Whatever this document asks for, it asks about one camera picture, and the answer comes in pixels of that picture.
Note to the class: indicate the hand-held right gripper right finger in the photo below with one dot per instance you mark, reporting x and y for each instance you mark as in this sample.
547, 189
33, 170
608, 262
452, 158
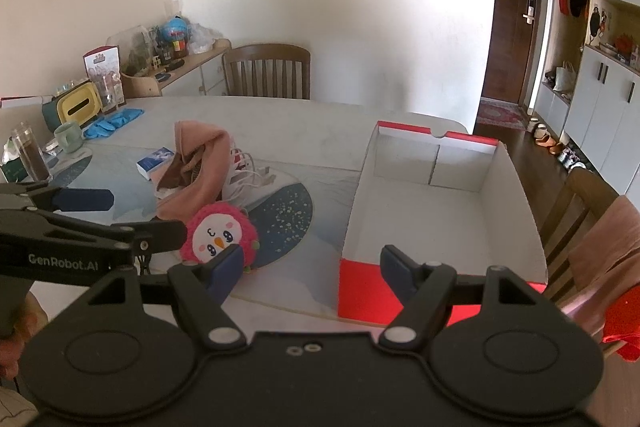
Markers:
397, 269

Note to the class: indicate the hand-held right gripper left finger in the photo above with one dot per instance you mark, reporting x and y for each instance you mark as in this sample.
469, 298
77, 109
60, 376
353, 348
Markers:
225, 269

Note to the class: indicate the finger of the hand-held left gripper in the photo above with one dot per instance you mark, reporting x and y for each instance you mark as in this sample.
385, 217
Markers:
85, 200
155, 233

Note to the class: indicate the pink plush penguin toy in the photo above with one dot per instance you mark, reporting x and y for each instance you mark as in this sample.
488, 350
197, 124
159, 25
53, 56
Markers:
220, 229

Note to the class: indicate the red and white cardboard box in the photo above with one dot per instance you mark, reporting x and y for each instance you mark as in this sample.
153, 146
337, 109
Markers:
425, 217

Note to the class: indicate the pink fleece hat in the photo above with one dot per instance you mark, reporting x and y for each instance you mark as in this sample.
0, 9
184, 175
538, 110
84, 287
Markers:
200, 142

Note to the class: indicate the person's left hand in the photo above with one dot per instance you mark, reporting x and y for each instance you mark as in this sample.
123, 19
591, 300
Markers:
20, 332

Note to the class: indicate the green mug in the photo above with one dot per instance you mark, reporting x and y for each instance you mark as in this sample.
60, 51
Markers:
67, 138

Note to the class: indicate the glass jar with dark contents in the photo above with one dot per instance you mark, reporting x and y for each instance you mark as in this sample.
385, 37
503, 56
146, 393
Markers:
32, 154

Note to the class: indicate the small blue and white box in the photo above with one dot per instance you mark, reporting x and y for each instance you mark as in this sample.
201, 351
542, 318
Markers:
155, 162

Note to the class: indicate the blue rubber glove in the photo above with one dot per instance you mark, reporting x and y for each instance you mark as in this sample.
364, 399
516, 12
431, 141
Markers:
97, 130
125, 117

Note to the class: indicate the green packet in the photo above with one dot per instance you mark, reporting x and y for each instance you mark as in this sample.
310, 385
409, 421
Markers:
7, 167

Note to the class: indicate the yellow and teal tissue box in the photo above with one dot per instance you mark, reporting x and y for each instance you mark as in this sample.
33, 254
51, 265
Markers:
77, 104

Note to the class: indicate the red and white flat box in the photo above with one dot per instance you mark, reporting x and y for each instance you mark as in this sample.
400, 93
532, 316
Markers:
20, 102

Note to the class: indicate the red and white photo card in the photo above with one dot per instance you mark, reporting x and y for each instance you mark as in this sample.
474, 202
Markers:
100, 67

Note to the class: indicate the person's beige clothing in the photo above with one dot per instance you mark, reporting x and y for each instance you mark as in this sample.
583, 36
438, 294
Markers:
10, 404

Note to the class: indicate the clear display case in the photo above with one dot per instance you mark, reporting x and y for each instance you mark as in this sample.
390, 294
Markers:
135, 52

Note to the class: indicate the white and wood sideboard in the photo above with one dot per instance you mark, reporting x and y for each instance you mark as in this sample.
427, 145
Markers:
210, 67

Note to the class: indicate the wooden chair with dark seat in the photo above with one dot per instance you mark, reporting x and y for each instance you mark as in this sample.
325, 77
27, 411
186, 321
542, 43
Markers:
570, 207

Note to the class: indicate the red patterned rug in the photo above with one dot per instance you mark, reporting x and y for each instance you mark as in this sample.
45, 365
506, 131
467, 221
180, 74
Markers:
500, 114

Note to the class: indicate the blue globe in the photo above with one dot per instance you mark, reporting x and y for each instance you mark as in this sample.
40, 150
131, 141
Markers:
176, 27

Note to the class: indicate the row of shoes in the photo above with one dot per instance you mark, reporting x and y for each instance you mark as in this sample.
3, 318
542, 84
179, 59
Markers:
550, 144

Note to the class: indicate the clear plastic bag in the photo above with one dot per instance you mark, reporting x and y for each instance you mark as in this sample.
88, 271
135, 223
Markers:
204, 39

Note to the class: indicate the brown wooden slatted chair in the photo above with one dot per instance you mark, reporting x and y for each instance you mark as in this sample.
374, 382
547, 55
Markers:
265, 57

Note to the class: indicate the pink fringed scarf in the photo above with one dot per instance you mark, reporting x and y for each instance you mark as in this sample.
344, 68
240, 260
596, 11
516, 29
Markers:
610, 247

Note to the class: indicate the red cloth on chair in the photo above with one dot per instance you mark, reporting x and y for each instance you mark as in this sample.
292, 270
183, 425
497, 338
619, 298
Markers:
625, 327

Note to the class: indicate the dark brown door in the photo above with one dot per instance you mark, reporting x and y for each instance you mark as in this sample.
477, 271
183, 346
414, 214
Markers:
512, 47

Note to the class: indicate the white tote bag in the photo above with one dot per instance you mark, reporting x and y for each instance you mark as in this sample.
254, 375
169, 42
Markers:
565, 79

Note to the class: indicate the tall white cabinet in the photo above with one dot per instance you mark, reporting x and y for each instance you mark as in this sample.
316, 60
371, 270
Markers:
610, 107

